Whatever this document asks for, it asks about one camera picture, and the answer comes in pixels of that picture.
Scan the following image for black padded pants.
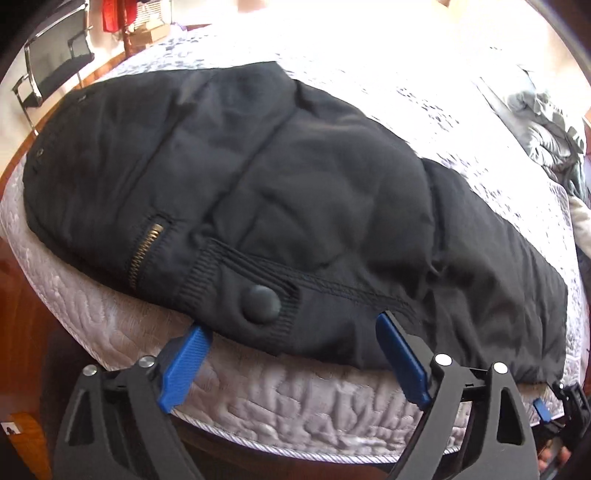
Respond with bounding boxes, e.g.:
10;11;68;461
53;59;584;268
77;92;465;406
23;62;568;384

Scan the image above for person's right hand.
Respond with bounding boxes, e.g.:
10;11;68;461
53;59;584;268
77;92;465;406
538;444;571;474

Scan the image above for white pillow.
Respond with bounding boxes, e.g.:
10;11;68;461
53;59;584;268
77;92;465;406
569;196;591;258

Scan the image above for grey crumpled duvet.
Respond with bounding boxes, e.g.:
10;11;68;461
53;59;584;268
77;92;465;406
479;69;589;203

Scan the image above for black mesh office chair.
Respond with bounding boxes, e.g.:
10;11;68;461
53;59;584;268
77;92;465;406
12;0;95;136

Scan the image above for cardboard box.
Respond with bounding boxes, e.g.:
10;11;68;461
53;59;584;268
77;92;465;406
129;23;170;48

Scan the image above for wooden coat rack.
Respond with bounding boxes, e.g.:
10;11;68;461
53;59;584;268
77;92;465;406
116;0;136;58

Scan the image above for red hanging cloth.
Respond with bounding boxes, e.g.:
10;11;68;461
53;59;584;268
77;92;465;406
101;0;137;33

